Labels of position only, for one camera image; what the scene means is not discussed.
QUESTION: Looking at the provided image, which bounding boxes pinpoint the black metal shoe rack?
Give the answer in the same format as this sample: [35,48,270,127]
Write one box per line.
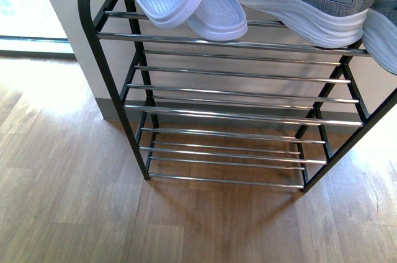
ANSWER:
[78,0,396,192]

